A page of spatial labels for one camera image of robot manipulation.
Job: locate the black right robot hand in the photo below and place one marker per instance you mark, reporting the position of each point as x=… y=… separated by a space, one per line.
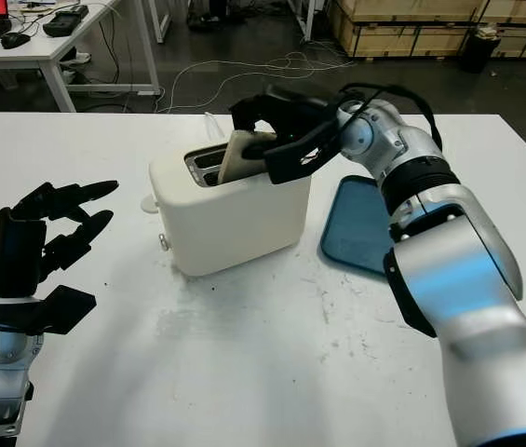
x=297 y=114

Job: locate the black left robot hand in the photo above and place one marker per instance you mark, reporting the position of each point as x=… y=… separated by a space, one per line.
x=16 y=251

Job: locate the slice of white bread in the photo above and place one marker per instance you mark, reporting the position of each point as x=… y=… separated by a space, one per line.
x=237 y=160

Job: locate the white toaster lever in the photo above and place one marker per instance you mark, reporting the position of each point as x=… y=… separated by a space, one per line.
x=150 y=205

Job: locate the white two-slot toaster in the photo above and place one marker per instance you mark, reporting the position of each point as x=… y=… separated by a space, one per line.
x=234 y=223

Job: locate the blue plastic tray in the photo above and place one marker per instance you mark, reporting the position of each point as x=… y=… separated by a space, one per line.
x=355 y=228

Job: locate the silver toaster dial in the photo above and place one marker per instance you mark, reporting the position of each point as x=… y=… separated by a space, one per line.
x=165 y=241

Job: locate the black stand base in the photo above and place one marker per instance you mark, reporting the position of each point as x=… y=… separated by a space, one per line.
x=206 y=21

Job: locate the black trash bin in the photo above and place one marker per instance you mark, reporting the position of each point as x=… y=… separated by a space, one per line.
x=476 y=51

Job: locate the white office desk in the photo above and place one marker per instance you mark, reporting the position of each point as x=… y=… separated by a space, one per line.
x=25 y=51

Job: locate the black computer mouse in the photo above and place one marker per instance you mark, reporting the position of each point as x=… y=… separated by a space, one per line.
x=15 y=40

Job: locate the black handheld controller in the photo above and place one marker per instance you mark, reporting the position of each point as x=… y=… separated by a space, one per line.
x=64 y=21

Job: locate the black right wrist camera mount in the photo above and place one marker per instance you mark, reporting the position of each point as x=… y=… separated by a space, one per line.
x=290 y=165

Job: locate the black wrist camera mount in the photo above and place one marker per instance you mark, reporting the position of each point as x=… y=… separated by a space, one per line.
x=290 y=165
x=57 y=307

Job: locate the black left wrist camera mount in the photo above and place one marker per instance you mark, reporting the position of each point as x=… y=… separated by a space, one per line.
x=57 y=307

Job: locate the white table frame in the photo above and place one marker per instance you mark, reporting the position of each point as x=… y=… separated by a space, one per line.
x=308 y=21
x=161 y=21

